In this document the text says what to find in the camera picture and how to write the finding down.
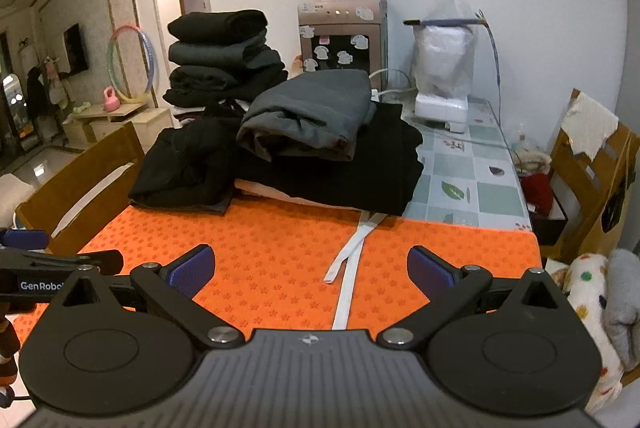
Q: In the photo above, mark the hanging black coat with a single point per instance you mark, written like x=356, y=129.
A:
x=35, y=91

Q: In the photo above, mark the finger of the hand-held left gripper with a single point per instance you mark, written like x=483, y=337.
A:
x=100, y=262
x=22, y=239

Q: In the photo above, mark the grey pants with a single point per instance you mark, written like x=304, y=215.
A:
x=305, y=113

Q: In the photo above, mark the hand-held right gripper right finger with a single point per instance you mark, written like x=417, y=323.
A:
x=430, y=270

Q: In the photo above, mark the water dispenser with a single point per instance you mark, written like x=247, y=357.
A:
x=345, y=28

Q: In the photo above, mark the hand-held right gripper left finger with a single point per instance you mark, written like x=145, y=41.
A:
x=192, y=270

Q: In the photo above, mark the orange patterned mat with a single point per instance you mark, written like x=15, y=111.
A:
x=280, y=258

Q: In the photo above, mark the blue thin rod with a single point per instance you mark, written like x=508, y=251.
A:
x=450, y=22

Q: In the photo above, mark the red cloth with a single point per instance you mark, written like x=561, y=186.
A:
x=537, y=190

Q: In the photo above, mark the tan folded garment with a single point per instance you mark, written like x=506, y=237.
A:
x=270, y=192

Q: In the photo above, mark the cream low cabinet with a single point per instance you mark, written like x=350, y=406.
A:
x=145, y=121

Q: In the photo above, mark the grey fluffy cloth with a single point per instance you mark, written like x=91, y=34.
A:
x=625, y=303

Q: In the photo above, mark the black box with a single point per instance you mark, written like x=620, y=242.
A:
x=550, y=228

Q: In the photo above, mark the pastel hula hoop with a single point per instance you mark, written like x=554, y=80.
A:
x=149, y=53

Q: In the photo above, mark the oval mirror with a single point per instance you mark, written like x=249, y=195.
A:
x=14, y=101

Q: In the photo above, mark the wooden chair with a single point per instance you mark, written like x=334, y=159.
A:
x=60, y=198
x=590, y=203

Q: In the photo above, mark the wall television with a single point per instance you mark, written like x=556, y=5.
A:
x=75, y=51

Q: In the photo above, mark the polka dot blanket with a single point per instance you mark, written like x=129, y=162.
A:
x=590, y=288

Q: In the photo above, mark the black crumpled garment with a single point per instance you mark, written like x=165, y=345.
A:
x=185, y=163

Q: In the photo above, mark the white power strip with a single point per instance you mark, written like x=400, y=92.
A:
x=387, y=94

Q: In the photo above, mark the white cloth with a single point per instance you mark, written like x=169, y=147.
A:
x=592, y=123

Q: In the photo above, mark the large black folded garment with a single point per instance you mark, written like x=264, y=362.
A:
x=350, y=173

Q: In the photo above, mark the cream fluffy cloth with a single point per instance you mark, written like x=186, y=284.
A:
x=532, y=158

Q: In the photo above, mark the white appliance in plastic bag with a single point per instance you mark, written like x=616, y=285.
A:
x=442, y=58

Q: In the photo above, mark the green checked tablecloth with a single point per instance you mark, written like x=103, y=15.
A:
x=465, y=168

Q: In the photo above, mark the pink kettlebell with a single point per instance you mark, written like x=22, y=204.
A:
x=112, y=104

